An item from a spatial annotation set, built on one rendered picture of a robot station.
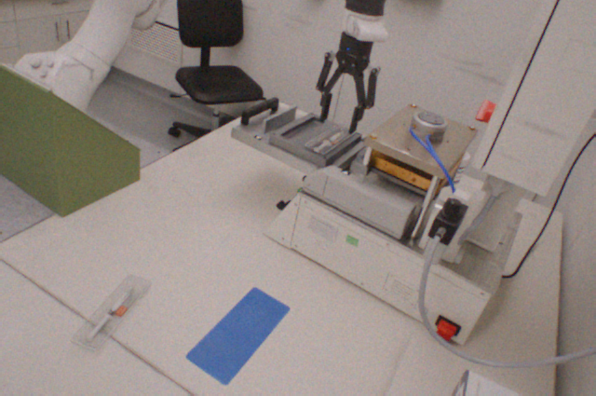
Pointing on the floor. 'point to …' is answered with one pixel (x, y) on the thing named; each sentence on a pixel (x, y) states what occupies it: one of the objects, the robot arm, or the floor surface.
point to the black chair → (231, 0)
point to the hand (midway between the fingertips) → (339, 116)
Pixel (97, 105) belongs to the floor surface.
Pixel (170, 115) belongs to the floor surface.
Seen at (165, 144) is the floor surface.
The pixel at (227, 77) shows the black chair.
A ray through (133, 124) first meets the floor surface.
